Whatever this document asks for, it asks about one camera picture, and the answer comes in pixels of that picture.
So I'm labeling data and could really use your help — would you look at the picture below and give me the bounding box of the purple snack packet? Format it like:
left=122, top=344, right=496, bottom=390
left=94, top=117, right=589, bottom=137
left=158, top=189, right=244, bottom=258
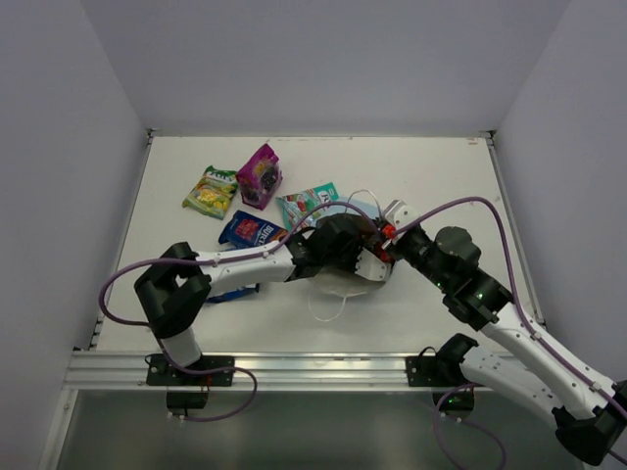
left=236, top=143, right=282, bottom=211

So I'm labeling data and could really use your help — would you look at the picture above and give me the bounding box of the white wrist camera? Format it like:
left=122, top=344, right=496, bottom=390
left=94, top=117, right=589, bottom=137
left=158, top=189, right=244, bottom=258
left=382, top=200, right=419, bottom=239
left=355, top=249, right=392, bottom=283

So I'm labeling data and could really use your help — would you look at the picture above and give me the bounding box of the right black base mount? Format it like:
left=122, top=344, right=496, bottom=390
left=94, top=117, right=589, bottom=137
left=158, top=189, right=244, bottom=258
left=405, top=344, right=474, bottom=388

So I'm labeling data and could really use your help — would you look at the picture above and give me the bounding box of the yellow green candy packet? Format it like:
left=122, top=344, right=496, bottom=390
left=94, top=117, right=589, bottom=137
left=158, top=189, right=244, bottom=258
left=181, top=165, right=239, bottom=220

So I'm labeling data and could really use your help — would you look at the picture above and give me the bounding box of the right base control box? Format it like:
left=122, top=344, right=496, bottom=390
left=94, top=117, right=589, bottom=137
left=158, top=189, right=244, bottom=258
left=432, top=388, right=475, bottom=419

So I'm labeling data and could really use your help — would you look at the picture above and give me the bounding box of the left base control box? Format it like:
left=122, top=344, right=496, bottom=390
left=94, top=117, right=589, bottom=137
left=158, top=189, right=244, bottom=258
left=166, top=390, right=209, bottom=416

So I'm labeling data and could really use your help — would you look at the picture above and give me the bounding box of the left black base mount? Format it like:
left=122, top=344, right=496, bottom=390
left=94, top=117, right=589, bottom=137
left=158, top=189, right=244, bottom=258
left=145, top=354, right=235, bottom=389

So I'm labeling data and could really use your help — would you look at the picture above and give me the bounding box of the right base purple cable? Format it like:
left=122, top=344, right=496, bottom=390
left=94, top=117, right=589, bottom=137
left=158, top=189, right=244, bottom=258
left=435, top=380, right=506, bottom=470

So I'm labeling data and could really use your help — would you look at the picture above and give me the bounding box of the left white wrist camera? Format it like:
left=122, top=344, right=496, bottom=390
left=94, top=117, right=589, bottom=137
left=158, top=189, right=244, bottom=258
left=355, top=249, right=392, bottom=283

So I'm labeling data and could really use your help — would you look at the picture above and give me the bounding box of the blue Kettle chips bag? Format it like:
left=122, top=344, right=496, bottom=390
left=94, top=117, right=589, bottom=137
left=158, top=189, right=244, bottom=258
left=205, top=283, right=261, bottom=305

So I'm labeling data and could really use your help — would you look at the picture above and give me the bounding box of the blue red snack packet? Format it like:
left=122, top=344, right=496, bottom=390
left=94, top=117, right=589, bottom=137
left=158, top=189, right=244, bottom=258
left=217, top=210, right=287, bottom=249

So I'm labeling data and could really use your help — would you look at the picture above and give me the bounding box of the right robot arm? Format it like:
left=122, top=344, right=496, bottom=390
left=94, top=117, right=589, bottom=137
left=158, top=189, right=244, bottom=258
left=384, top=225, right=626, bottom=466

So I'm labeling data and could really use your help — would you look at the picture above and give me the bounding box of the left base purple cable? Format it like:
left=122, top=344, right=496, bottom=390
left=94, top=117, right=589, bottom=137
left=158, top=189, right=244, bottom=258
left=146, top=352, right=259, bottom=423

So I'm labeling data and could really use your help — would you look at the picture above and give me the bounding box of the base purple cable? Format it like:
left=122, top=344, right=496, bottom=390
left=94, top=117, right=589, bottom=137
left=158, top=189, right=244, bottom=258
left=435, top=380, right=506, bottom=470
left=146, top=352, right=259, bottom=423

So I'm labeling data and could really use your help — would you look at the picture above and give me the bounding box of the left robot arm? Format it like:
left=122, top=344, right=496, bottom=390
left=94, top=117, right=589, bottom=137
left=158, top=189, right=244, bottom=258
left=134, top=213, right=393, bottom=385

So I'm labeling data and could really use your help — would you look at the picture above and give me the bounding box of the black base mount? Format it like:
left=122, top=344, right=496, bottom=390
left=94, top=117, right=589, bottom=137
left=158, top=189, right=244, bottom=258
left=405, top=344, right=474, bottom=388
left=145, top=354, right=235, bottom=389

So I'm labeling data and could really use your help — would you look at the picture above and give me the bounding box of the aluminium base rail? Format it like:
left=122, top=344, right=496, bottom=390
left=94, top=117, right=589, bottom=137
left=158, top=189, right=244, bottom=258
left=63, top=351, right=449, bottom=393

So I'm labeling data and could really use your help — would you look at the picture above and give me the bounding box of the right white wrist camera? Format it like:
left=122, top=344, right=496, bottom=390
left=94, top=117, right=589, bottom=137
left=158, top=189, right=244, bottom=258
left=382, top=200, right=419, bottom=239

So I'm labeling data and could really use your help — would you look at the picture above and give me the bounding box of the base control box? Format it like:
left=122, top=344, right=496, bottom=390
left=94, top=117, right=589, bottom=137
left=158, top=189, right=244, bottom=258
left=432, top=388, right=475, bottom=419
left=166, top=390, right=209, bottom=416

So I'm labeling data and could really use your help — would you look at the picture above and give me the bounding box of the light blue paper bag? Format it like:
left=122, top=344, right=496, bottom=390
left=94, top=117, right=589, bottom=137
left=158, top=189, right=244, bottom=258
left=308, top=188, right=393, bottom=323

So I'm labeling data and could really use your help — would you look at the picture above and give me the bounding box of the green red snack packet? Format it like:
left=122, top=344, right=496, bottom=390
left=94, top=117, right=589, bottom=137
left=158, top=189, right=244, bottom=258
left=275, top=182, right=339, bottom=230

